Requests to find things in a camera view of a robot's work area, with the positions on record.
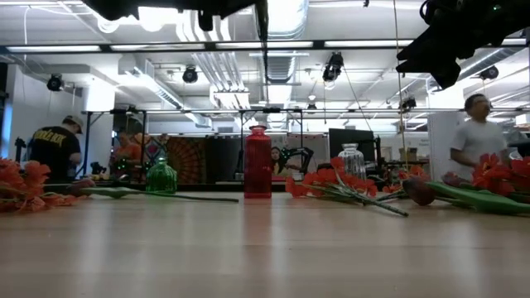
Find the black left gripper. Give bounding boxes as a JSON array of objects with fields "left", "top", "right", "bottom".
[{"left": 82, "top": 0, "right": 270, "bottom": 42}]

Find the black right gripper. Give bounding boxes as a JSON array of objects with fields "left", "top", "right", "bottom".
[{"left": 395, "top": 0, "right": 510, "bottom": 90}]

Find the orange flower bunch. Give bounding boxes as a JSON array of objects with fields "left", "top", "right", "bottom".
[
  {"left": 470, "top": 152, "right": 530, "bottom": 198},
  {"left": 0, "top": 156, "right": 89, "bottom": 215}
]

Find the red flower bunch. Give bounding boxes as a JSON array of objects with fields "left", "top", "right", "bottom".
[
  {"left": 284, "top": 156, "right": 410, "bottom": 219},
  {"left": 374, "top": 164, "right": 434, "bottom": 204}
]

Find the red glass vase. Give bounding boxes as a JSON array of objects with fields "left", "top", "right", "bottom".
[{"left": 243, "top": 125, "right": 273, "bottom": 199}]

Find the clear glass vase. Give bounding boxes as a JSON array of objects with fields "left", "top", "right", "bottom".
[{"left": 337, "top": 142, "right": 369, "bottom": 187}]

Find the green glass vase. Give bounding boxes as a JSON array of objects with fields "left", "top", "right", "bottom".
[{"left": 144, "top": 156, "right": 178, "bottom": 195}]

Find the white cabinet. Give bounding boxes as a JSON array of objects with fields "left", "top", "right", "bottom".
[{"left": 427, "top": 111, "right": 467, "bottom": 183}]

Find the person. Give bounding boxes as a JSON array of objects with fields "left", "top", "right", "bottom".
[
  {"left": 449, "top": 93, "right": 509, "bottom": 182},
  {"left": 109, "top": 130, "right": 144, "bottom": 181},
  {"left": 270, "top": 146, "right": 291, "bottom": 178},
  {"left": 26, "top": 114, "right": 84, "bottom": 185}
]

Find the cardboard box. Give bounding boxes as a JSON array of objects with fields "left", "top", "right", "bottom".
[{"left": 398, "top": 147, "right": 419, "bottom": 163}]

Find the black monitor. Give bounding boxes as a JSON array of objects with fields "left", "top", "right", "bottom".
[{"left": 329, "top": 127, "right": 376, "bottom": 163}]

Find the overhead light bar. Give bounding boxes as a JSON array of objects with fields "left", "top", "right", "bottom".
[{"left": 0, "top": 38, "right": 530, "bottom": 55}]

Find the silver ceiling air duct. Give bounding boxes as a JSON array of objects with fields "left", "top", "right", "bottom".
[{"left": 252, "top": 0, "right": 310, "bottom": 41}]

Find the yellow hanging cord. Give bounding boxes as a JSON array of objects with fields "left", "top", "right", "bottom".
[{"left": 392, "top": 0, "right": 410, "bottom": 183}]

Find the patterned wall tapestry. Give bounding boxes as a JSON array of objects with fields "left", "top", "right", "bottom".
[{"left": 165, "top": 136, "right": 208, "bottom": 185}]

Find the black aluminium table frame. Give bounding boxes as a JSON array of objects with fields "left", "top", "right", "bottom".
[{"left": 41, "top": 180, "right": 415, "bottom": 194}]

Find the black background station frame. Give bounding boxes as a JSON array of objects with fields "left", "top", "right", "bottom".
[{"left": 81, "top": 106, "right": 306, "bottom": 185}]

